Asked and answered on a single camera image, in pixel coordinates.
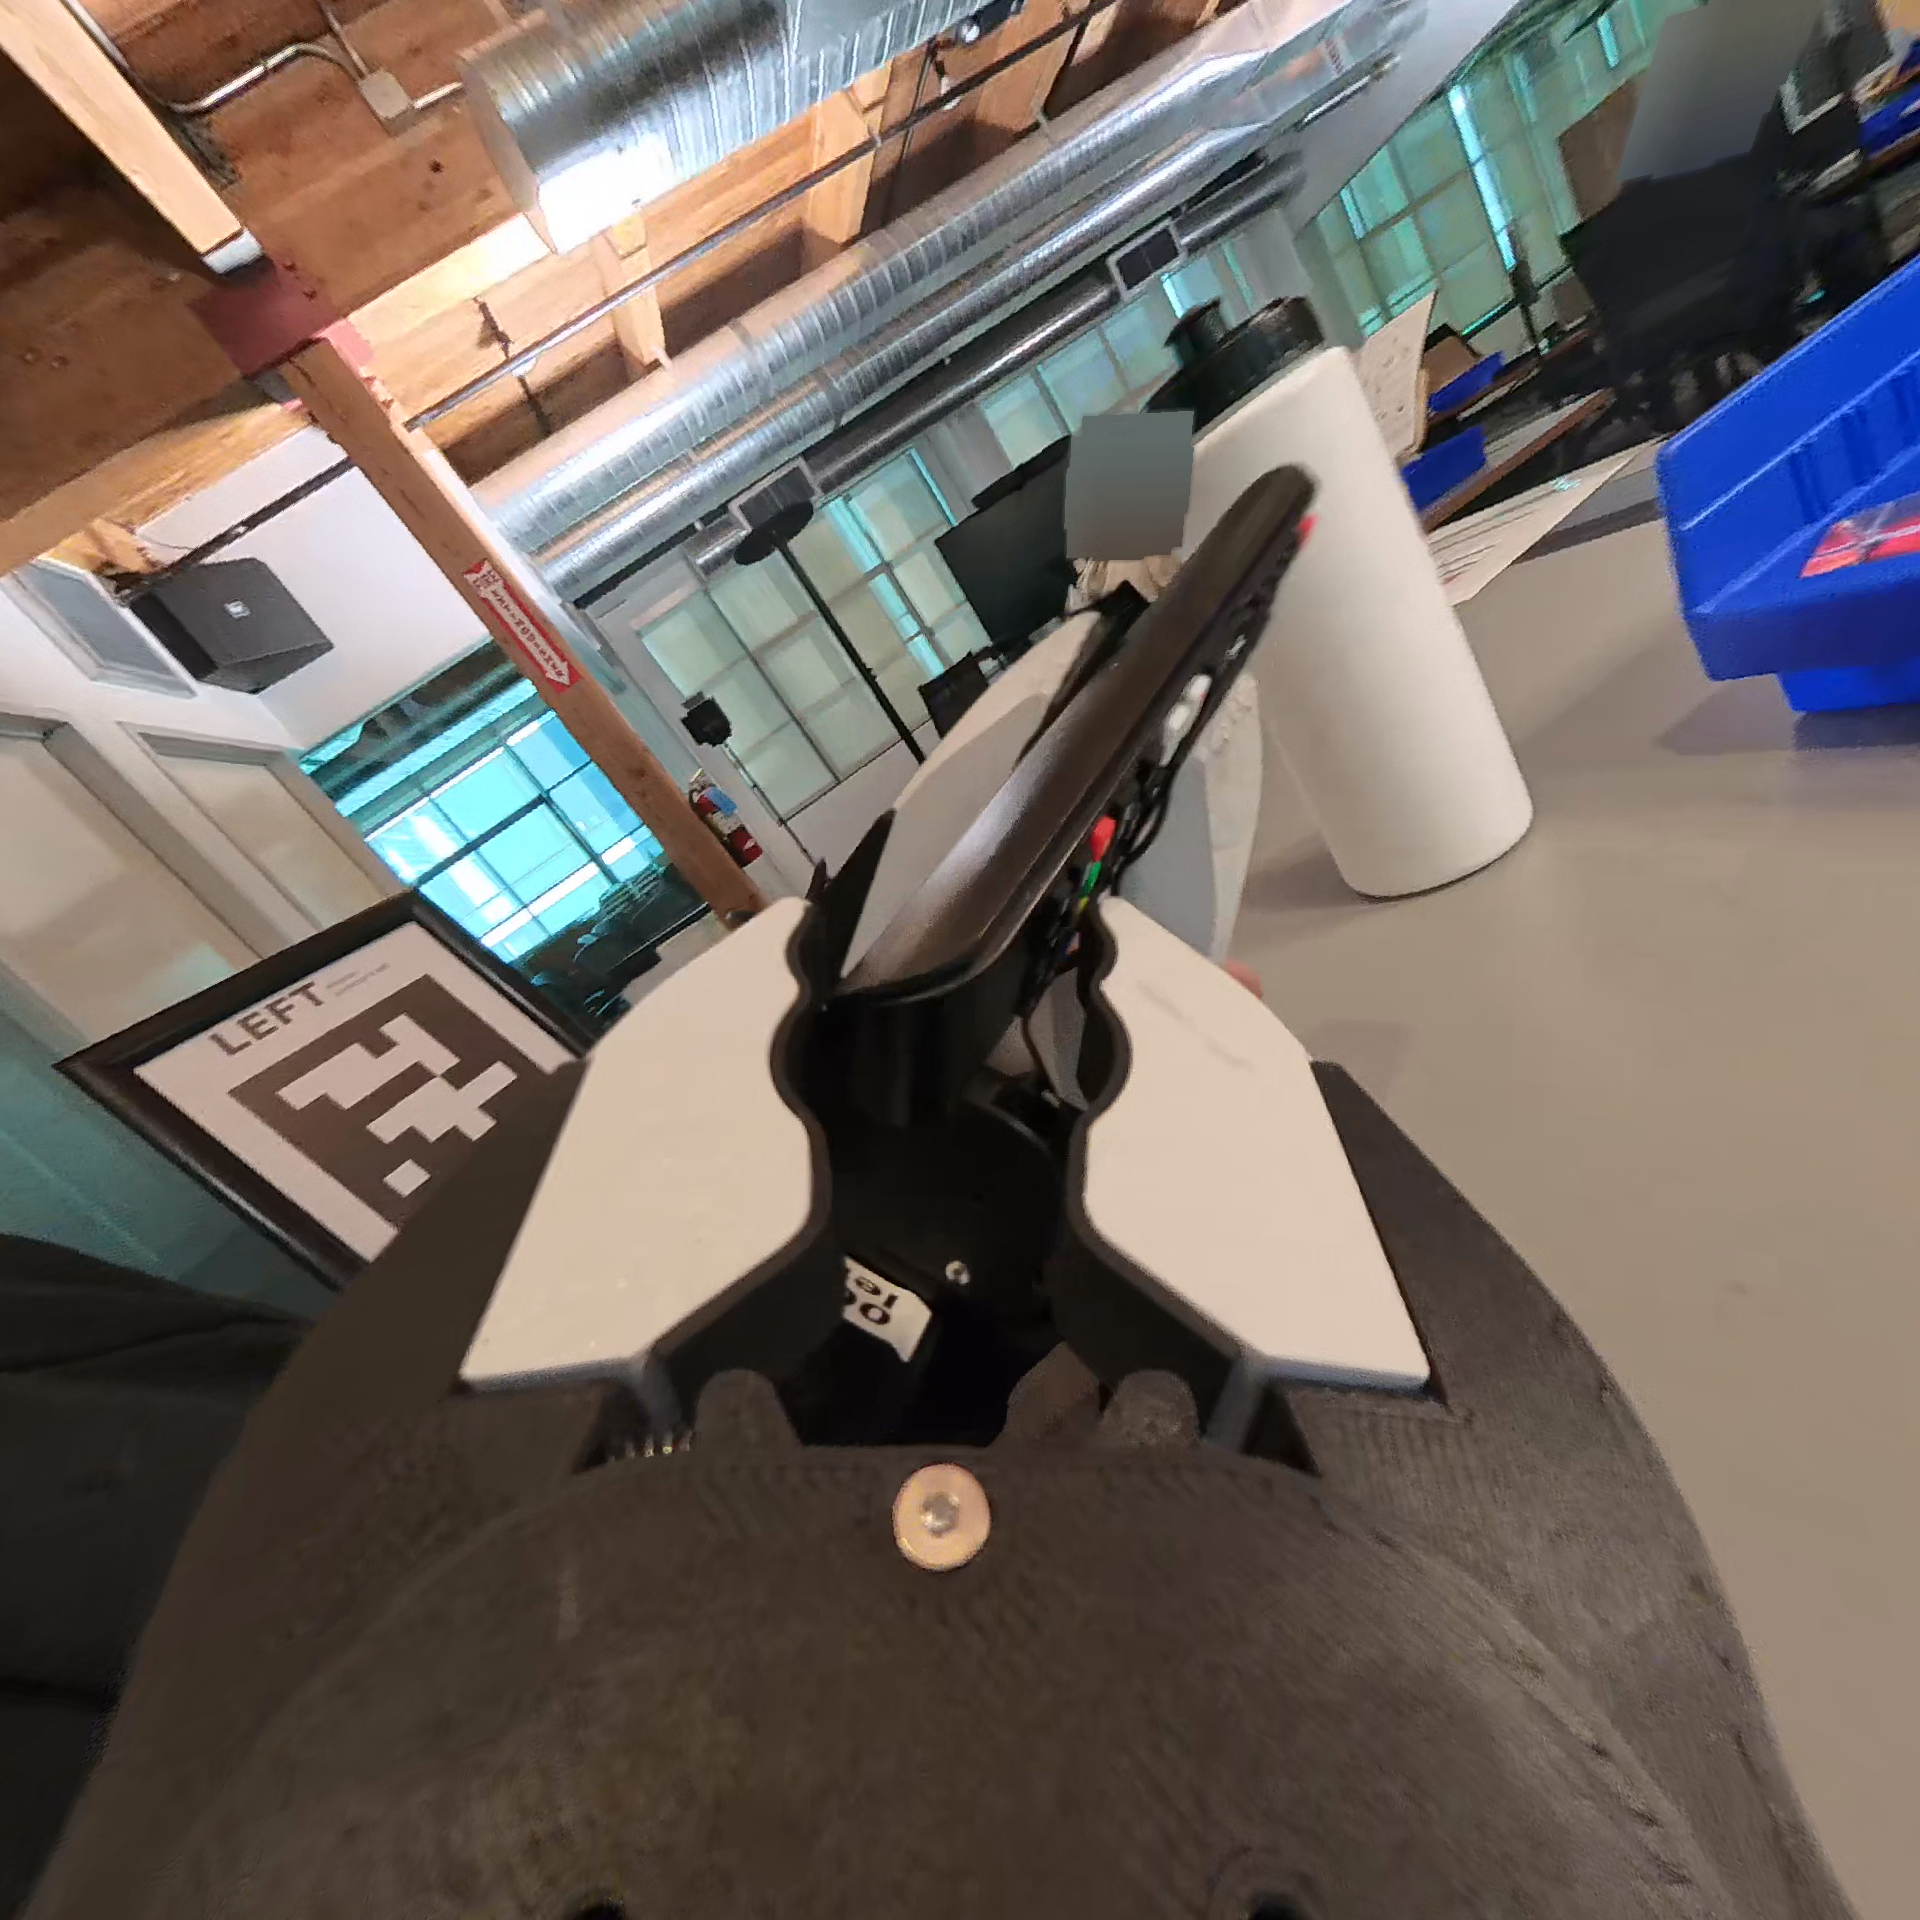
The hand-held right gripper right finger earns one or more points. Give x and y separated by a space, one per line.
1244 1185

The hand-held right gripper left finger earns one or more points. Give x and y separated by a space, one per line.
660 1170

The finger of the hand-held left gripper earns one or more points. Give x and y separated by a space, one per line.
990 720
1201 855

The black curved electronic device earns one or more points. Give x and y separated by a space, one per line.
1081 720

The white plastic bottle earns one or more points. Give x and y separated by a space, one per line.
1381 674

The blue plastic bin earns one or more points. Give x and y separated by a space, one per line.
1754 601

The black monitor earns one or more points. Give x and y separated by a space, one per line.
1012 554

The frosted glass window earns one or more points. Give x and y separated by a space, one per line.
840 631

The red fire extinguisher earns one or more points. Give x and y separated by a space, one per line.
728 822

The black studio light on tripod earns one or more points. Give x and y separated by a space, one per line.
702 723

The black floor lamp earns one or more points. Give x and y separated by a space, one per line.
773 528

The black framed board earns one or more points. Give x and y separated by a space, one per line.
345 1081

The glass pane window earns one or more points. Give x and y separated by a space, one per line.
481 841

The white printed paper sheet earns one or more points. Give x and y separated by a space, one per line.
1394 375
1514 532

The small blue bin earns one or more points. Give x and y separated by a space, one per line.
1442 468

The person's black jacket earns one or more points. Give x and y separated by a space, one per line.
90 1425

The black office chair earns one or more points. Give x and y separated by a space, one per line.
1665 301

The silver spiral air duct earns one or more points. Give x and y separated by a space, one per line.
840 360

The wooden post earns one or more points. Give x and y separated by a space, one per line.
495 601

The black wall speaker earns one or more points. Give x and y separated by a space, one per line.
241 623

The wide silver air duct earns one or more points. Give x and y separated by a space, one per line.
644 90

